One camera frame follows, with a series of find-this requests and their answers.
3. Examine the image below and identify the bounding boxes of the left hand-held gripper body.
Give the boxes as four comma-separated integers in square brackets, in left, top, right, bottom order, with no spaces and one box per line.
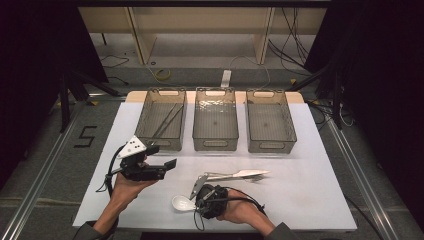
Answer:
[116,135,168,183]

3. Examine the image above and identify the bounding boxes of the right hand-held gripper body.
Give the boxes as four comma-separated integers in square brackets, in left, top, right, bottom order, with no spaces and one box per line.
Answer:
[189,173,231,221]

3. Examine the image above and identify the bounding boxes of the white ceramic spoon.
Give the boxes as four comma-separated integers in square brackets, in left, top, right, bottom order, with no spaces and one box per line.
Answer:
[171,194,198,213]

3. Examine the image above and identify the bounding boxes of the clear grey plastic bin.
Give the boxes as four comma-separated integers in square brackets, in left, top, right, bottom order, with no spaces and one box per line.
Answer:
[133,87,188,152]
[245,88,298,155]
[192,86,240,152]

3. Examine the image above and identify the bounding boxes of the person's left hand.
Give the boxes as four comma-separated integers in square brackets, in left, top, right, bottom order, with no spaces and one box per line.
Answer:
[109,172,158,212]

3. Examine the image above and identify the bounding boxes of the person's right hand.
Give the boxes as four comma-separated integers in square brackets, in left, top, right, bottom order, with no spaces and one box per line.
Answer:
[216,198,260,226]

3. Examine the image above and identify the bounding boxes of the white plastic fork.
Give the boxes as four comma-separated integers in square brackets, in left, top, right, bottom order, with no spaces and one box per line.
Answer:
[203,171,265,183]

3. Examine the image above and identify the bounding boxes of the yellow tape roll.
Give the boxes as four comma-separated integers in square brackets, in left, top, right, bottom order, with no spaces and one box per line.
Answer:
[155,67,173,82]

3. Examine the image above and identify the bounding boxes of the person's right grey sleeve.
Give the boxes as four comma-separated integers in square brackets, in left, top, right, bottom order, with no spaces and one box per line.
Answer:
[264,222,303,240]

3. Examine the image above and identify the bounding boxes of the person's grey sleeve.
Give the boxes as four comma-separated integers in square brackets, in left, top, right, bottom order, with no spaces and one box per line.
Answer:
[72,221,108,240]
[264,222,303,240]

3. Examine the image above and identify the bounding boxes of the person's left grey sleeve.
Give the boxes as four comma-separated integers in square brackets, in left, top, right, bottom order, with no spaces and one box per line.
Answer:
[72,221,108,240]

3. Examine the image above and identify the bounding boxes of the black tripod stand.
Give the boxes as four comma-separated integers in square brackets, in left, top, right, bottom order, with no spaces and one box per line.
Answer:
[285,62,345,131]
[57,65,122,134]

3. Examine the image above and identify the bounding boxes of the white power strip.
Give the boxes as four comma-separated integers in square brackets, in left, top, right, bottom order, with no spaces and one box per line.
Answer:
[220,69,232,89]

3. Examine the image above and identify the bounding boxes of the white table sheet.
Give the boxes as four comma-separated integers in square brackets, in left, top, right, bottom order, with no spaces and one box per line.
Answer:
[72,101,358,233]

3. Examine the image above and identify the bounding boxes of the light wooden desk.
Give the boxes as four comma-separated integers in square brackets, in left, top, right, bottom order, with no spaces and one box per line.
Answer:
[77,6,328,66]

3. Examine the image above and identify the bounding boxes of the black curtain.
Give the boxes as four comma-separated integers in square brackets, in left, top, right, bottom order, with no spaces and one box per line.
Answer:
[302,0,424,231]
[0,0,110,189]

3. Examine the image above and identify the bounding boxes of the left hand-held gripper cable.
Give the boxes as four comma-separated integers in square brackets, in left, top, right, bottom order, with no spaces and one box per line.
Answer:
[95,144,125,198]

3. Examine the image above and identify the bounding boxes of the hand-held gripper cable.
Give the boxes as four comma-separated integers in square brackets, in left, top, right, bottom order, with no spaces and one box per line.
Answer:
[193,186,268,232]
[95,144,125,198]

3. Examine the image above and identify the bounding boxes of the right hand-held gripper cable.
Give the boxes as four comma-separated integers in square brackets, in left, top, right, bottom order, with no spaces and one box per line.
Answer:
[193,186,268,232]

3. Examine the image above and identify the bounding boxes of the thin black floor cable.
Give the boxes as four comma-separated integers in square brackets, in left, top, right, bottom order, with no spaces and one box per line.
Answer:
[99,54,131,70]

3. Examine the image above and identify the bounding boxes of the aluminium floor rail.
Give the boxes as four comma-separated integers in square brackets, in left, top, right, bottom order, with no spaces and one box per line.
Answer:
[0,99,89,240]
[324,117,401,240]

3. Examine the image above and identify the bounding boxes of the white floor cable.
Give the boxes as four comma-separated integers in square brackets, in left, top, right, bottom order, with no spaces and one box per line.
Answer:
[229,54,272,90]

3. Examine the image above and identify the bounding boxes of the tangled floor cables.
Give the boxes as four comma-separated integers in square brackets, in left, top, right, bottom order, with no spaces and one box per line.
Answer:
[307,99,355,132]

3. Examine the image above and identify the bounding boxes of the thick black floor cable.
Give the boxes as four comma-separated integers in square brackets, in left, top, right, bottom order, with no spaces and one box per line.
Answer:
[344,195,385,240]

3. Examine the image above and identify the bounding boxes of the black cable bundle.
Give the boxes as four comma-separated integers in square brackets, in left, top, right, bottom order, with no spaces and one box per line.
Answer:
[267,6,322,75]

